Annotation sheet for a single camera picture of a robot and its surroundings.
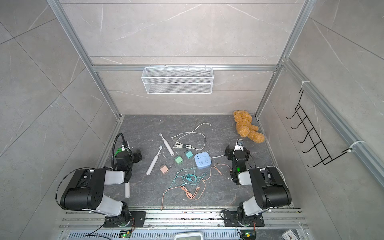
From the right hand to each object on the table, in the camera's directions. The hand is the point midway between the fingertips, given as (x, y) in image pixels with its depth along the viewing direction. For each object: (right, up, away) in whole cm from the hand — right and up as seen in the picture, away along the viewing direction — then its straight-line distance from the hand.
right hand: (238, 146), depth 92 cm
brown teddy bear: (+4, +11, 0) cm, 12 cm away
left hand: (-68, -2, +1) cm, 68 cm away
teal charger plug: (-31, -5, +3) cm, 32 cm away
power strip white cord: (-13, -7, +3) cm, 15 cm away
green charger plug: (-38, -8, +1) cm, 39 cm away
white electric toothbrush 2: (-54, -10, 0) cm, 55 cm away
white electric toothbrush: (-47, 0, +8) cm, 47 cm away
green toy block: (-80, -4, +10) cm, 81 cm away
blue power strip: (-23, -9, 0) cm, 24 cm away
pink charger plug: (-46, -13, -4) cm, 48 cm away
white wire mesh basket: (-39, +44, +8) cm, 60 cm away
